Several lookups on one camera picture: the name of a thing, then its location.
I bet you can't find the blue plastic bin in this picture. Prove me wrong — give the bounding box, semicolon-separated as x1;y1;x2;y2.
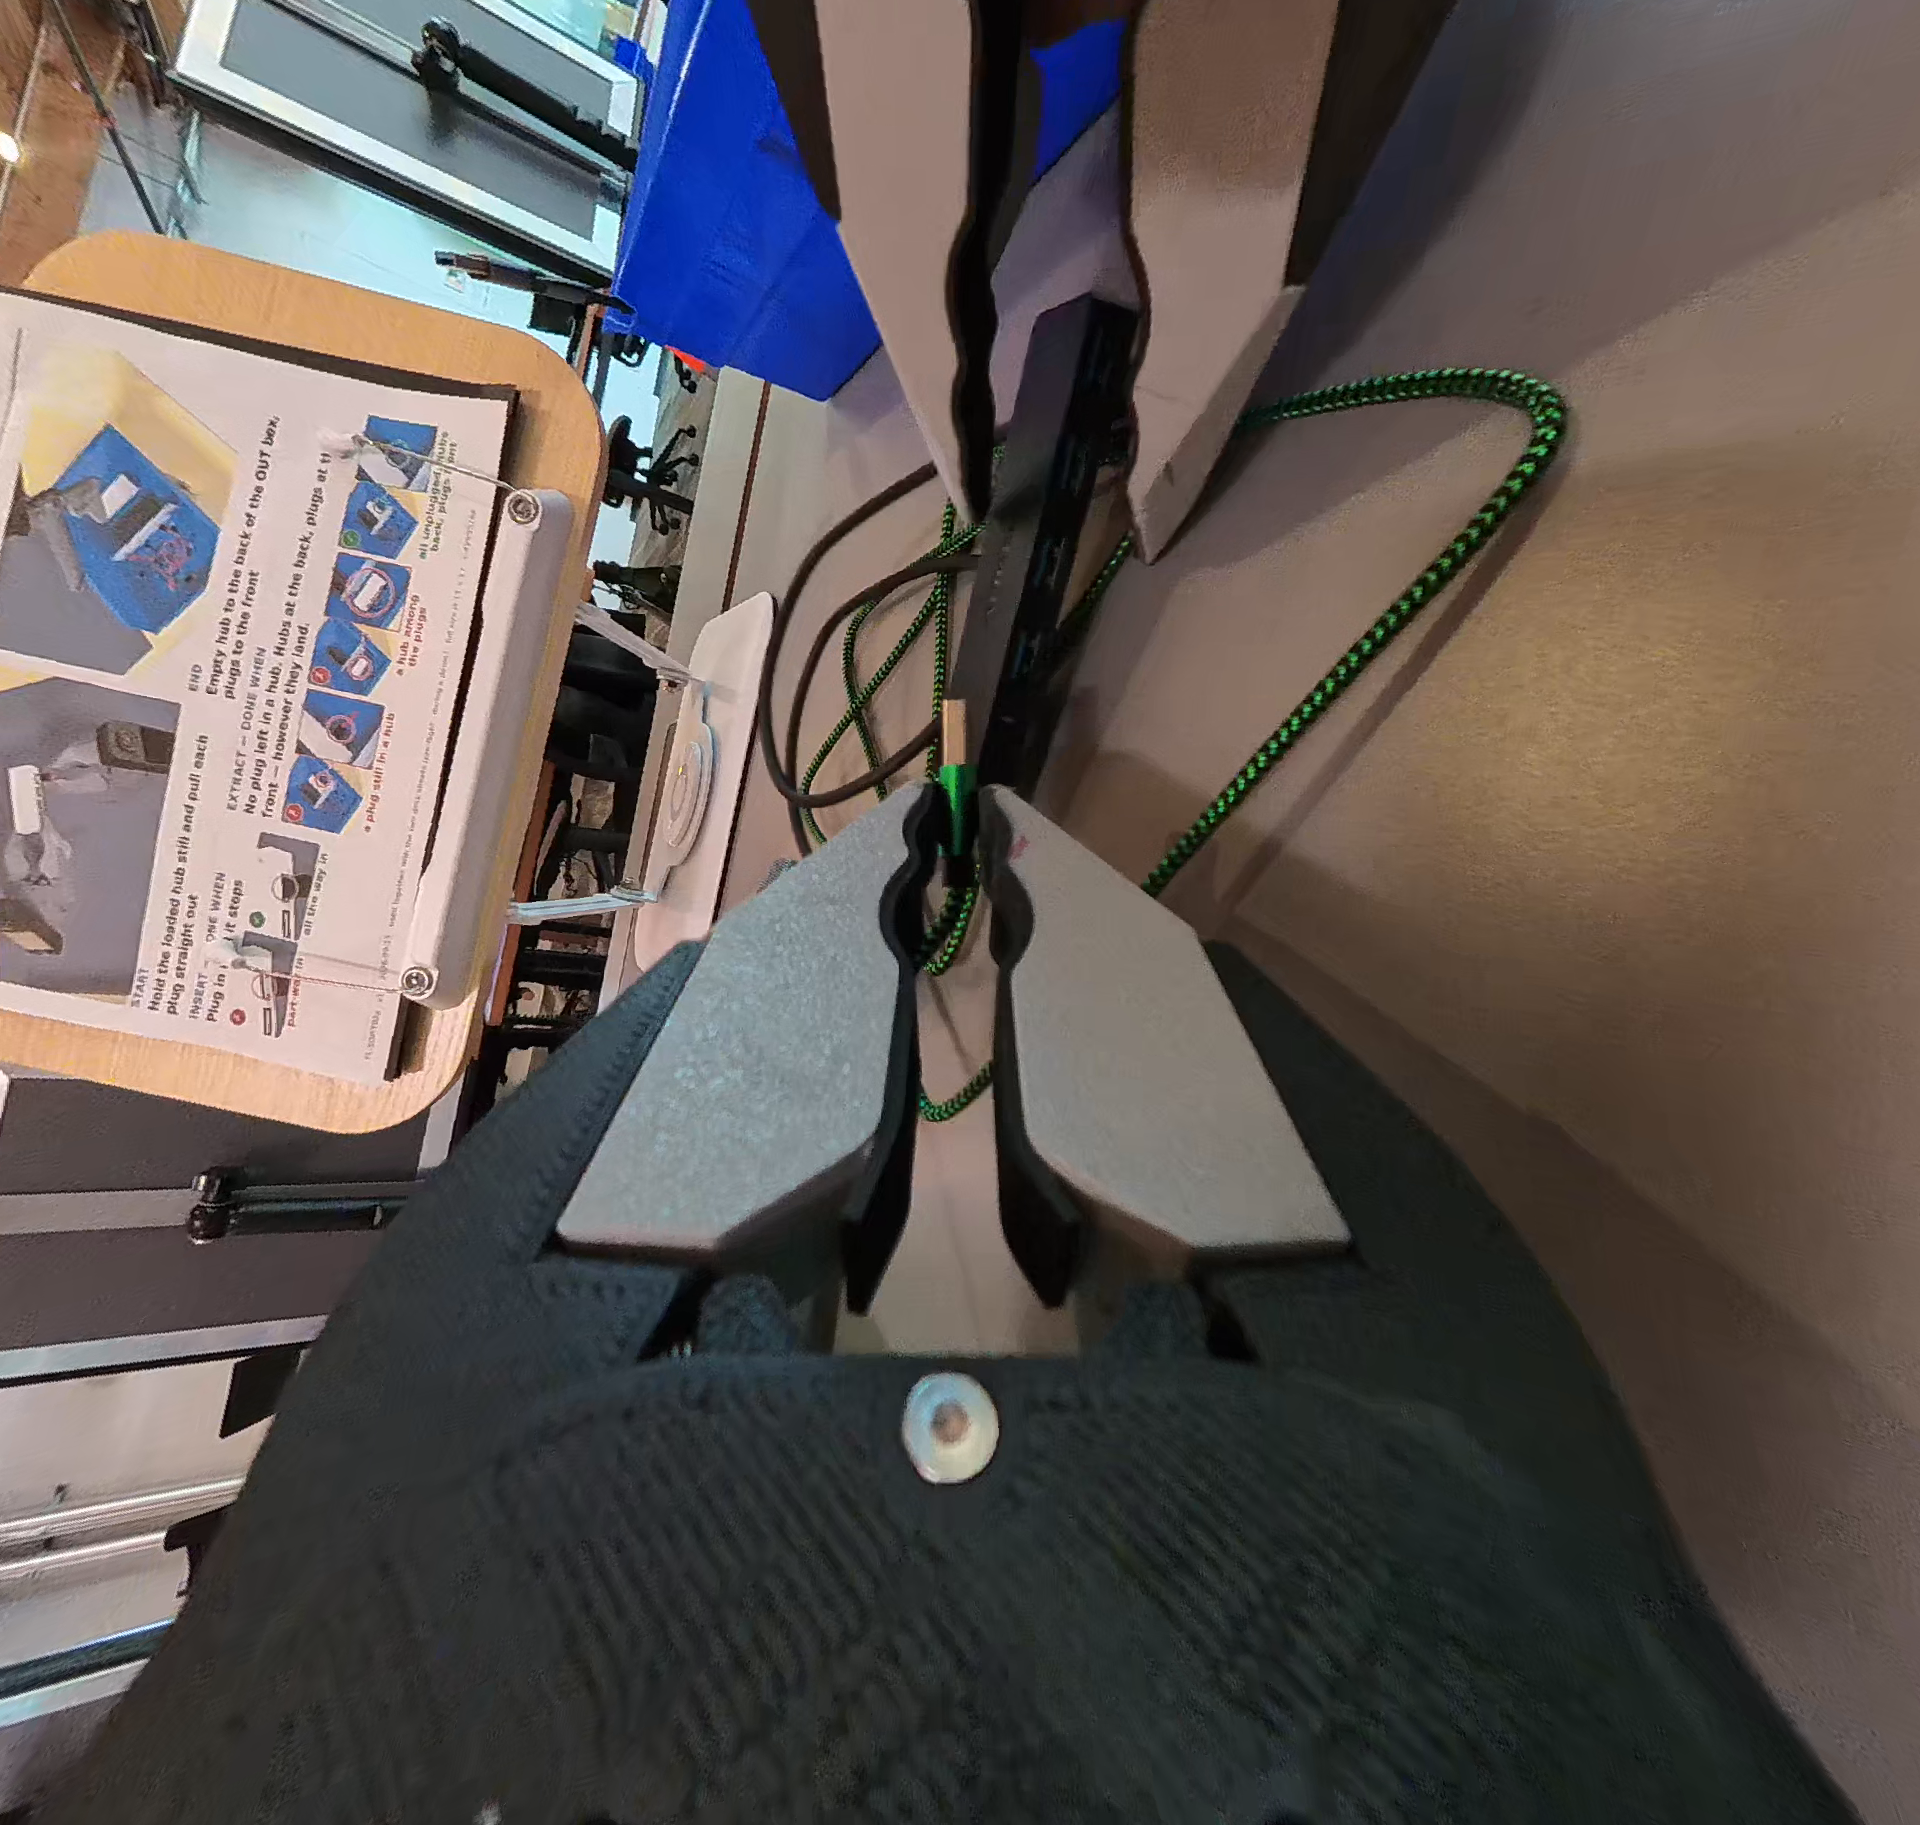
606;0;1129;400

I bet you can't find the green braided usb cable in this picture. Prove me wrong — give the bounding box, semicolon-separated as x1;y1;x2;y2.
792;368;1572;1127

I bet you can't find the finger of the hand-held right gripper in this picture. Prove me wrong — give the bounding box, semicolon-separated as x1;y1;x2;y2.
802;0;1040;508
1118;0;1363;566

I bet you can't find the black usb hub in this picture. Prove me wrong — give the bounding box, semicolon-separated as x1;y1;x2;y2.
958;292;1150;807

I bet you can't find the grey aluminium framed case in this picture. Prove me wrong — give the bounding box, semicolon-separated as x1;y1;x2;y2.
0;1075;444;1392
162;0;650;285

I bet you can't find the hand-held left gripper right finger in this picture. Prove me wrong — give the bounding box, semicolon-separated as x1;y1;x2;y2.
977;782;1357;1305

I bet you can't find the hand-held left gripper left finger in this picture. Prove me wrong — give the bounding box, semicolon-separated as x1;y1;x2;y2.
550;778;939;1311

